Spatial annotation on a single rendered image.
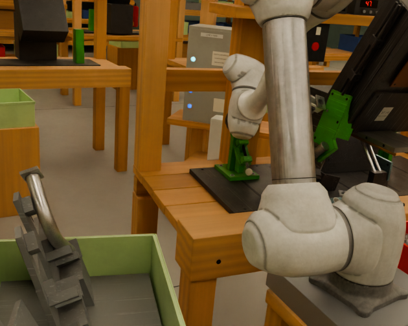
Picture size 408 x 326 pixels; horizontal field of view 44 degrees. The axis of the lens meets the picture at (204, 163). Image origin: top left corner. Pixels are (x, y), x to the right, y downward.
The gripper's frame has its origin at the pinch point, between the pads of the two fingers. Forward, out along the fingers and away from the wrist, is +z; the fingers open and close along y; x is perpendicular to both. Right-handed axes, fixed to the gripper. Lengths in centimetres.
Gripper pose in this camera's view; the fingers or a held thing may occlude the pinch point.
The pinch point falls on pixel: (313, 103)
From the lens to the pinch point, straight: 198.3
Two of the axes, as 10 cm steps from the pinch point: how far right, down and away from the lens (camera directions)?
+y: -0.1, -8.8, 4.7
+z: 8.1, 2.7, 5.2
